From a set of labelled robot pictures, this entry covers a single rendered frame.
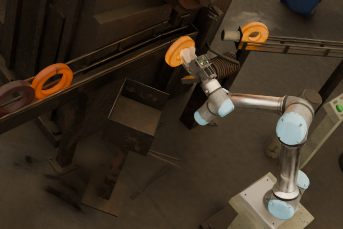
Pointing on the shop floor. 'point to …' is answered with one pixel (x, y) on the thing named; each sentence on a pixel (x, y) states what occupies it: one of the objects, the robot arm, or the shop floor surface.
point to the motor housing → (218, 67)
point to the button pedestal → (321, 133)
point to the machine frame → (86, 34)
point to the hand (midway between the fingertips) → (181, 48)
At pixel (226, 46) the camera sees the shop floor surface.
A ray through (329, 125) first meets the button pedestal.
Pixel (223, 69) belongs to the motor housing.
